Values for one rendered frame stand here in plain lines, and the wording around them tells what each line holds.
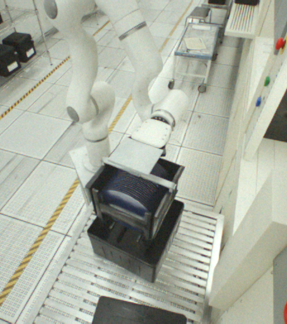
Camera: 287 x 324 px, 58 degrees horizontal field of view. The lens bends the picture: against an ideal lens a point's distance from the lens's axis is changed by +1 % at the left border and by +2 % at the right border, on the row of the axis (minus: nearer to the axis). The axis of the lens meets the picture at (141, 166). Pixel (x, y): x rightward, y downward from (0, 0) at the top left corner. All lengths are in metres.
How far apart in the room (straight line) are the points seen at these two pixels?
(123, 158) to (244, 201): 0.64
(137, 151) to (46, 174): 1.81
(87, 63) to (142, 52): 0.27
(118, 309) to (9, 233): 1.43
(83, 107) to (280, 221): 0.81
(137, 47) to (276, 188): 0.53
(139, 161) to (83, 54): 0.47
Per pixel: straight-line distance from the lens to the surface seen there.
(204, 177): 2.34
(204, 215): 1.21
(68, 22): 0.90
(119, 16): 0.81
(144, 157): 0.68
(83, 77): 1.03
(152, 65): 0.81
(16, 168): 2.60
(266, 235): 0.51
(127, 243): 1.10
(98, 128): 1.19
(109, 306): 0.94
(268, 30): 2.63
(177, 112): 0.84
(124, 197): 0.74
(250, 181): 1.24
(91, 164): 1.36
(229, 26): 2.92
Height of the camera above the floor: 1.77
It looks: 49 degrees down
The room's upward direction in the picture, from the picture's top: straight up
